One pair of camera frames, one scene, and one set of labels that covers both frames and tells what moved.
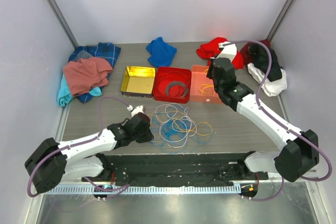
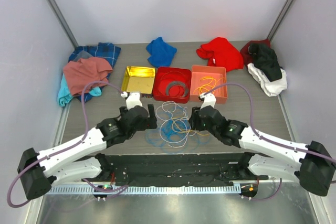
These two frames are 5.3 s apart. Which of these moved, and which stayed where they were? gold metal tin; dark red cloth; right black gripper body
Moved: right black gripper body
Stayed: gold metal tin; dark red cloth
